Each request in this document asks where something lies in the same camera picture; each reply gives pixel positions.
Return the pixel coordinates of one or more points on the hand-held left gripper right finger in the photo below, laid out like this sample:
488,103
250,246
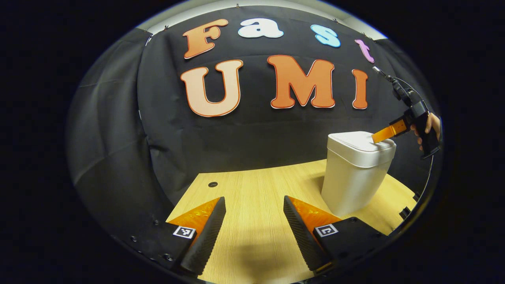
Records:
303,238

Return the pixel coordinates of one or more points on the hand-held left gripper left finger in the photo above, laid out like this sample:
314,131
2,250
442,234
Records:
207,238

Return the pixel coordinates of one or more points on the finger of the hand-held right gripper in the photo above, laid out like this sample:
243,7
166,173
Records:
388,132

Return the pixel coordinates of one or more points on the white desktop garbage bin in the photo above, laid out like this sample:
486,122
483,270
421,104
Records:
351,181

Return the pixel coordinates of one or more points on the wooden desktop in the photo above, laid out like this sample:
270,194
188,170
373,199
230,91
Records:
256,189

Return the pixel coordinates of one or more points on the black desk edge clamp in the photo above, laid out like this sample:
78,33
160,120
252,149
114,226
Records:
405,213
415,197

